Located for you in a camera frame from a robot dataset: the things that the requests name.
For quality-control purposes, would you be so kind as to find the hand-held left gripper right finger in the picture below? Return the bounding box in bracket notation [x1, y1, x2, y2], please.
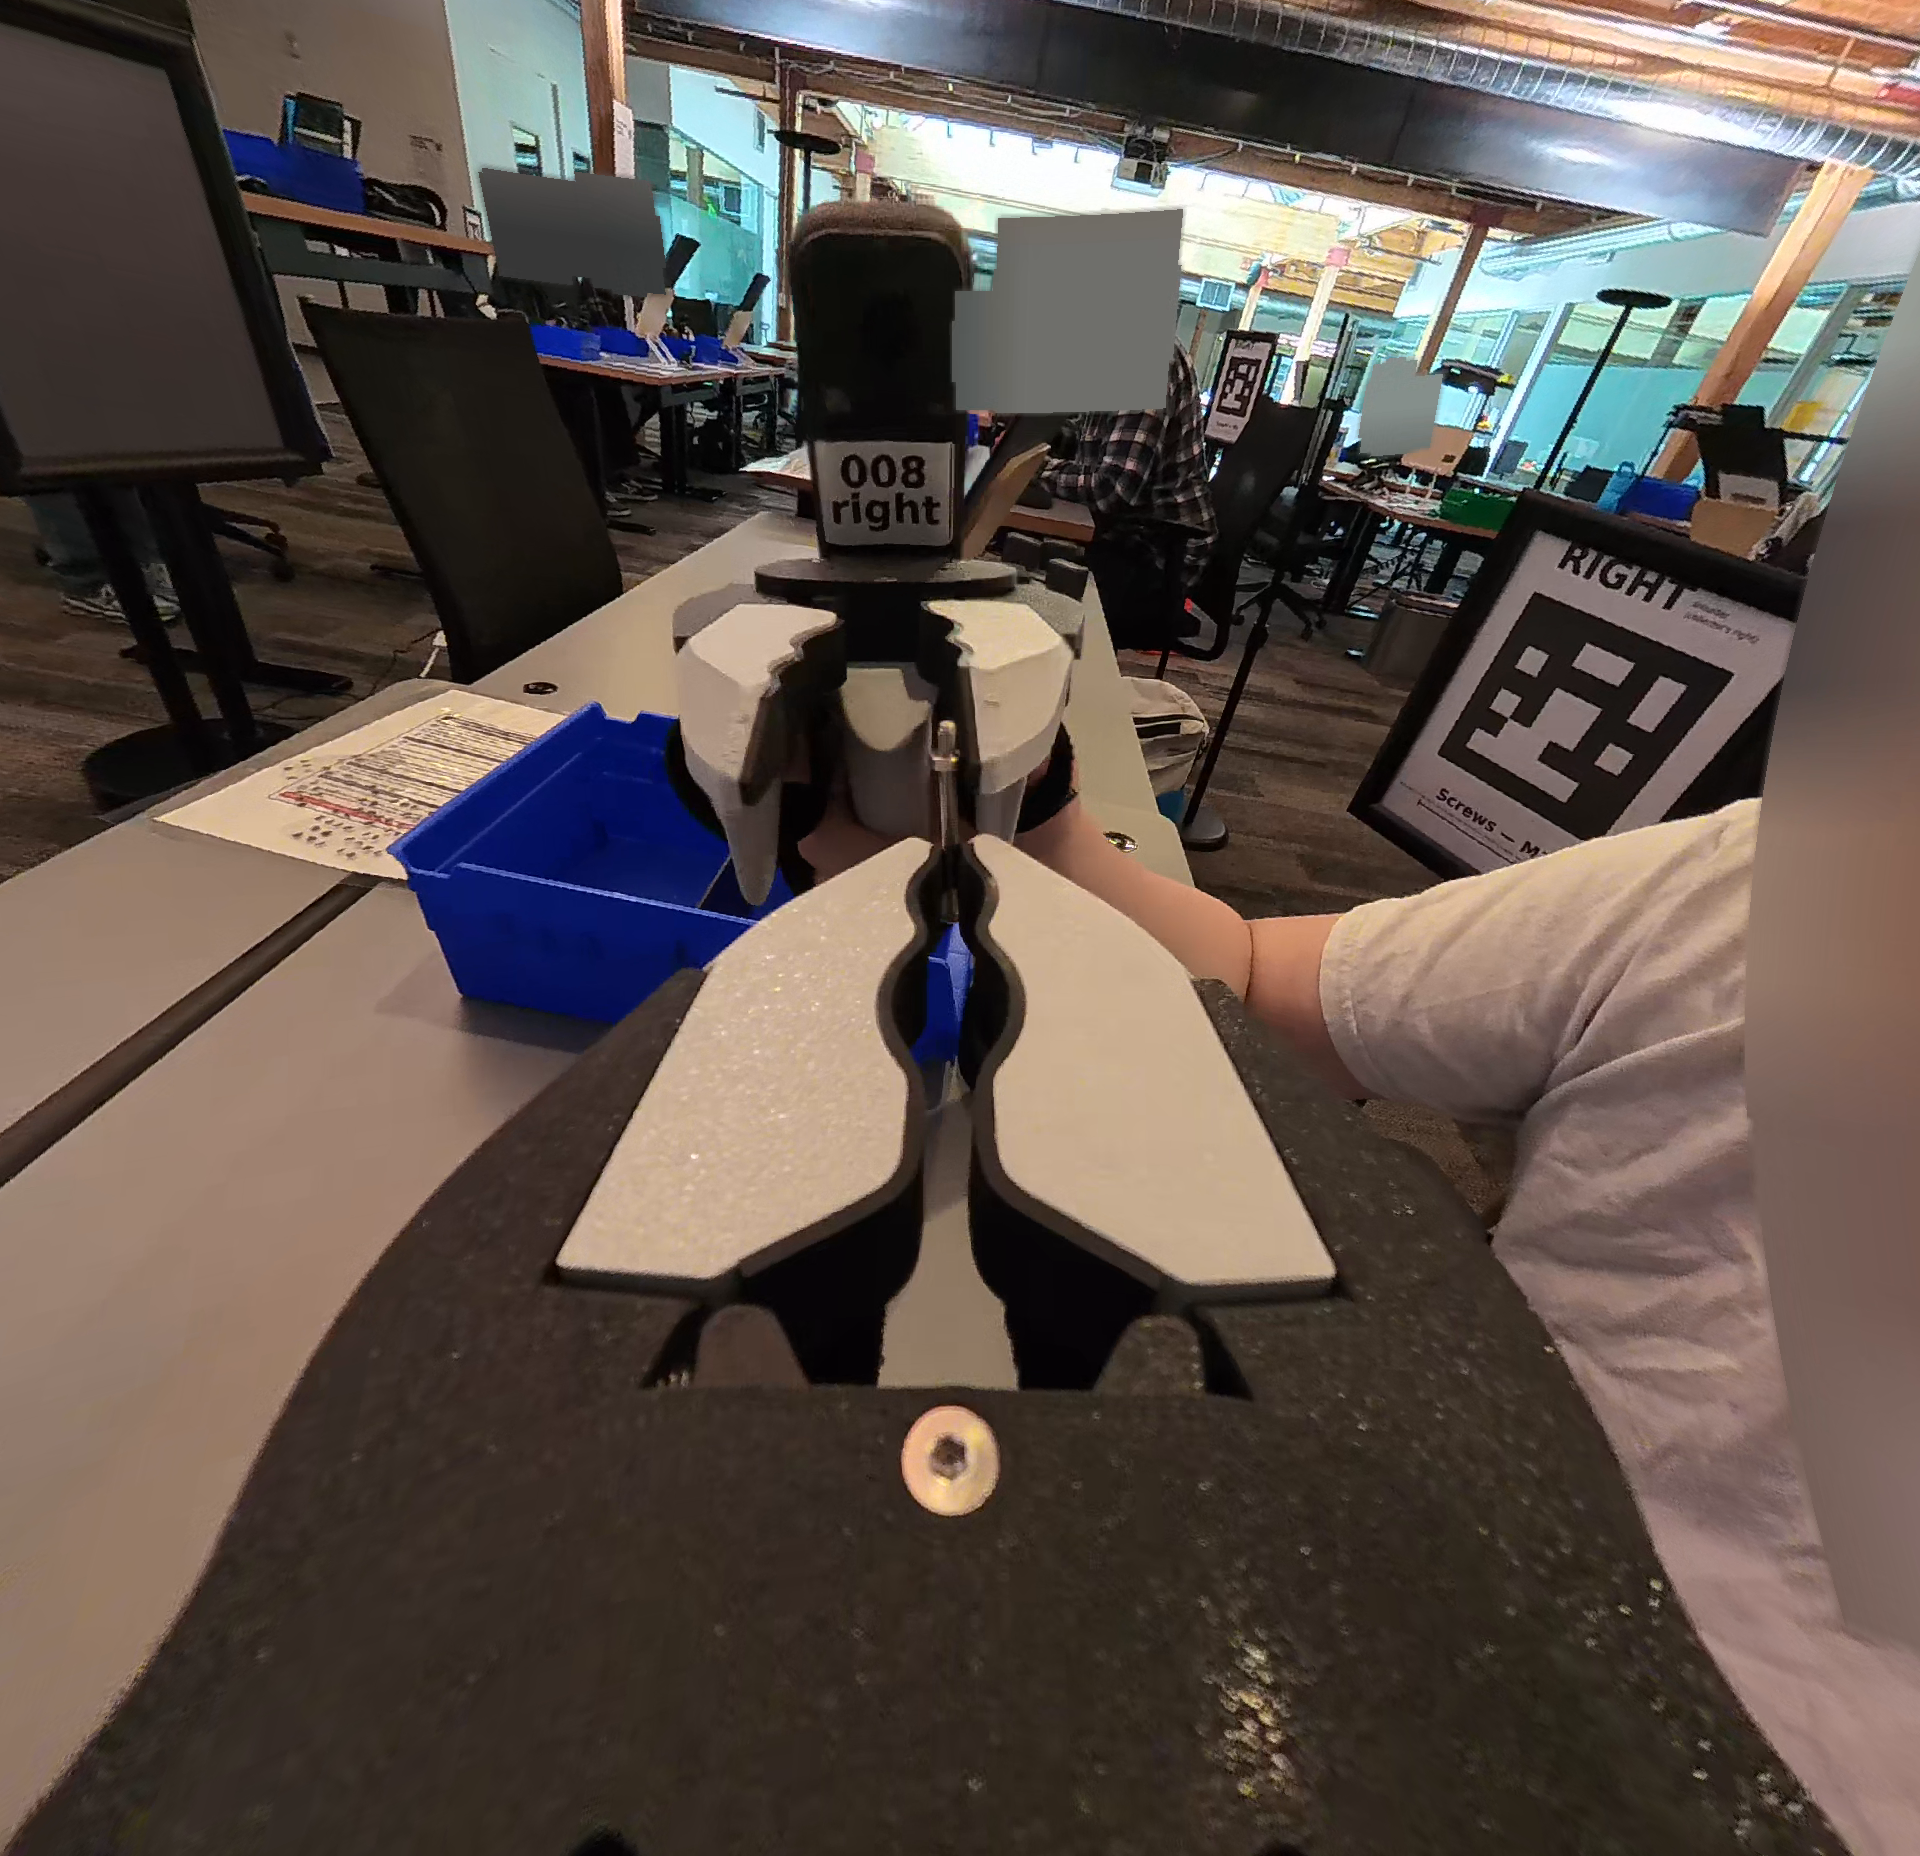
[964, 833, 1338, 1303]

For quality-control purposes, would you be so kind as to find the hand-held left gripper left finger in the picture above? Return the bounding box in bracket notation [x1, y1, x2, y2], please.
[555, 835, 942, 1303]

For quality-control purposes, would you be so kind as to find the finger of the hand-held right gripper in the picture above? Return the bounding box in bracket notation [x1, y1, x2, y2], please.
[677, 603, 841, 906]
[931, 601, 1081, 843]

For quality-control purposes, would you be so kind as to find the steel bolt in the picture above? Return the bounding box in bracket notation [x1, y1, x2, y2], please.
[929, 719, 965, 928]

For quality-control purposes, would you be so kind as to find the divided blue plastic bin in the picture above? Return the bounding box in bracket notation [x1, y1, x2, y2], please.
[387, 700, 977, 1067]

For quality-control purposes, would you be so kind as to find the person's right forearm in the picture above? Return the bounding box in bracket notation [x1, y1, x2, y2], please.
[1035, 814, 1370, 1105]

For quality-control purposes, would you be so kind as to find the person's right hand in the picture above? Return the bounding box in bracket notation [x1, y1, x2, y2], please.
[810, 814, 924, 901]

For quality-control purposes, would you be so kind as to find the white bagged trash bin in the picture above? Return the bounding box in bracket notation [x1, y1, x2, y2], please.
[1125, 672, 1210, 804]

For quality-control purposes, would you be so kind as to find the black light stand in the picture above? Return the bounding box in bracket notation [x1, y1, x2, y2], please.
[1177, 529, 1314, 853]

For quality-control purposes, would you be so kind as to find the small marker sign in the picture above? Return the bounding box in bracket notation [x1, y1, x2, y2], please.
[1205, 329, 1280, 443]

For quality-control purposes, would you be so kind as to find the printed paper sheet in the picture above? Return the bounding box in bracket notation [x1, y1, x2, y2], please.
[154, 689, 569, 886]

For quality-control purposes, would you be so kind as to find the grey wastebasket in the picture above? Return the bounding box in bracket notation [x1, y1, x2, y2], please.
[1362, 596, 1454, 688]

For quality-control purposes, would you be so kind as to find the black framed marker sign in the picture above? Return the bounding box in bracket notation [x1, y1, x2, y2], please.
[1347, 489, 1811, 886]

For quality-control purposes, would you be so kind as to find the small blue storage bin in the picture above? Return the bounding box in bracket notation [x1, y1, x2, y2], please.
[221, 128, 366, 220]

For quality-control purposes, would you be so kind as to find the black framed board on easel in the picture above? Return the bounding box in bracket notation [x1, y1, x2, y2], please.
[0, 0, 357, 816]

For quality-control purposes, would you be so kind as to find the cardboard box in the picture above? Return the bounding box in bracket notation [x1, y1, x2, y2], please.
[1692, 447, 1824, 557]

